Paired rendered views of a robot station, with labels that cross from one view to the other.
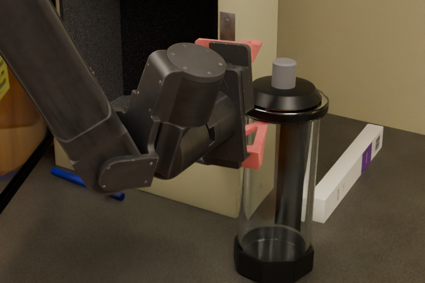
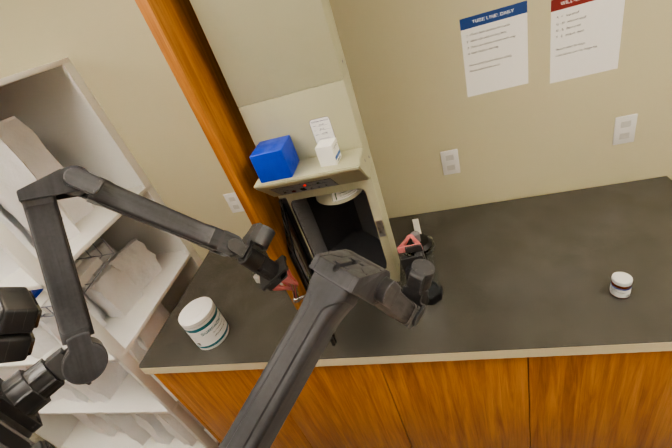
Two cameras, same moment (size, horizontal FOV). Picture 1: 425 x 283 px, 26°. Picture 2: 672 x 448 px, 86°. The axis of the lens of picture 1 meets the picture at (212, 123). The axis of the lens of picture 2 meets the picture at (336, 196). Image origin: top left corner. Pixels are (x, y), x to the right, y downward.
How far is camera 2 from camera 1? 51 cm
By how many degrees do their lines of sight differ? 13
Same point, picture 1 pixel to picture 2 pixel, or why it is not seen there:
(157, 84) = (418, 283)
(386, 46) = (403, 188)
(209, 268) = not seen: hidden behind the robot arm
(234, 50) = (415, 247)
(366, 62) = (397, 196)
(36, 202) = not seen: hidden behind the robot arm
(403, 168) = (433, 230)
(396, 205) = (444, 248)
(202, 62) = (425, 266)
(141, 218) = not seen: hidden behind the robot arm
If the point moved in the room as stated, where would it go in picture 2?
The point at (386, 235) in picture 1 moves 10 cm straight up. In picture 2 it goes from (452, 262) to (448, 242)
